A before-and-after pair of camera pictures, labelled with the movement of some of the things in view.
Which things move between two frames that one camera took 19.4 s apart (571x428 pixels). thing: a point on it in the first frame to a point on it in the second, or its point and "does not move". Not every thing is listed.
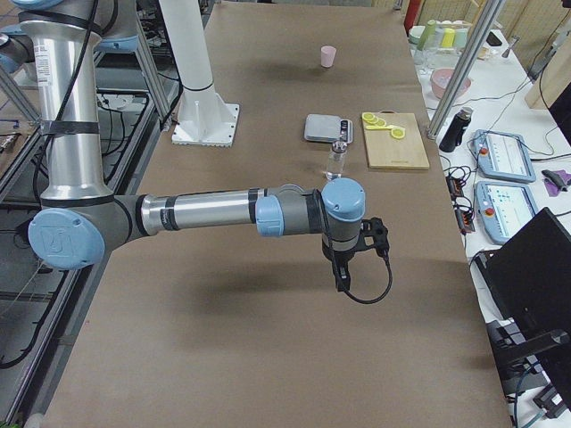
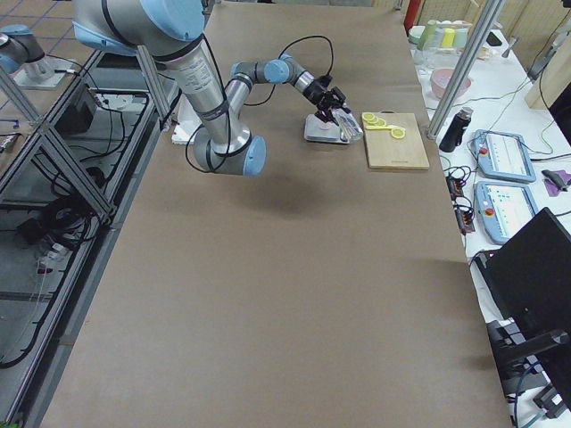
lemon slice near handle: [398, 133] does not move
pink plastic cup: [327, 56] to [326, 126]
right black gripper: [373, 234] to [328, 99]
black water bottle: [458, 127] does not move
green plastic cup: [426, 37] does not move
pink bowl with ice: [440, 79] does not move
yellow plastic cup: [448, 37] does not move
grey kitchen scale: [327, 128] does not move
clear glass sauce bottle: [336, 160] to [350, 130]
